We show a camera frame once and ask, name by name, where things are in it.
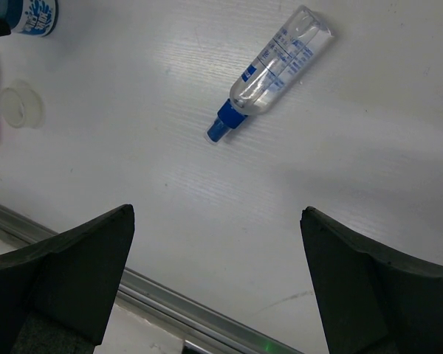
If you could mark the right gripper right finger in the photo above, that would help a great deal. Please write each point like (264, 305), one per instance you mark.
(371, 298)

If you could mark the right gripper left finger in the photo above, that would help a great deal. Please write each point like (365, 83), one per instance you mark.
(56, 295)

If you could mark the clear blue-capped glue bottle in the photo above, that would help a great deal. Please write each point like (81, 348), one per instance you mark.
(302, 39)

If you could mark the clear tape roll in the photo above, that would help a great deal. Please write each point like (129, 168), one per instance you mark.
(21, 106)

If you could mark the aluminium table rail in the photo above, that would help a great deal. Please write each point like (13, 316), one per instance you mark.
(202, 330)

